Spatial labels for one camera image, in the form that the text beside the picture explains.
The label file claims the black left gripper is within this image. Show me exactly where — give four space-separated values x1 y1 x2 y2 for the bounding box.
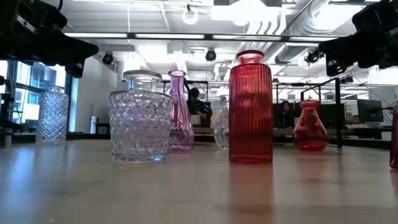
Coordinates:
0 0 100 67

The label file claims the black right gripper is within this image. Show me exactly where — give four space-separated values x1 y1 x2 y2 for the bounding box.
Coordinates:
318 0 398 70

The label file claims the clear tall diamond-cut vase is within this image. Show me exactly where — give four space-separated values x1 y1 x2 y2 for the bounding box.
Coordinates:
35 85 70 146

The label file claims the pink twisted cone vase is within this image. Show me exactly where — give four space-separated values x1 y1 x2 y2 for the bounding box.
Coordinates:
167 70 195 153

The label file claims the clear small faceted vase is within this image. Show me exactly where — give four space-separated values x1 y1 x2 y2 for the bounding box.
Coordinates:
213 95 230 150

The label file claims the black-framed wooden shelf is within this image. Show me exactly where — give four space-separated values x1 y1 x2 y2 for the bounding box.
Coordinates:
161 77 343 149

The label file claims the black ceiling spotlight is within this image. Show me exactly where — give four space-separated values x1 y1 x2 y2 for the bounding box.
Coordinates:
304 49 324 65
205 48 218 62
102 51 115 66

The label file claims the large window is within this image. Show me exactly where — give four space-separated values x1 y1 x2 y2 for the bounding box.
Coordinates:
0 60 73 133

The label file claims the black computer monitor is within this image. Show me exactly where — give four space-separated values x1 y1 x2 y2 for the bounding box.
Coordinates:
356 99 384 123
319 103 346 129

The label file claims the person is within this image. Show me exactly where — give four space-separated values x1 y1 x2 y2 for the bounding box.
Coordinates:
278 100 295 128
186 87 214 125

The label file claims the red small bulb vase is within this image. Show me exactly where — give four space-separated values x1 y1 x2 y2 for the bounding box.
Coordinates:
292 100 330 152

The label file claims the red squat glass vase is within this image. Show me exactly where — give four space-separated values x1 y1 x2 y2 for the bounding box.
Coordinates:
389 102 398 169

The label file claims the clear wide diamond-cut vase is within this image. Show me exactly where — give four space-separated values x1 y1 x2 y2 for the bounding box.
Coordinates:
108 70 174 165

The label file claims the red tall ribbed vase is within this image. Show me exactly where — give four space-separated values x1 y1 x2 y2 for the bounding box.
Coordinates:
228 50 274 164

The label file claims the white round ceiling fixture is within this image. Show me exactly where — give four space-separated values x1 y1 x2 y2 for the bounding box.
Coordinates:
182 7 200 26

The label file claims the black overhead light bar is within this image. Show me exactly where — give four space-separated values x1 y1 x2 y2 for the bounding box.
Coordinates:
63 30 343 43

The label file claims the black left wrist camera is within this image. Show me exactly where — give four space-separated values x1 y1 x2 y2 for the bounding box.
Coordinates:
64 60 86 79

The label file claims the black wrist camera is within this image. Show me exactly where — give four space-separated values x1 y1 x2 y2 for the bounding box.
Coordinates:
325 55 347 77
64 60 86 79

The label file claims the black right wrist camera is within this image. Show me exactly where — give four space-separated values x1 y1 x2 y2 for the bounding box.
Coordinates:
325 55 347 77

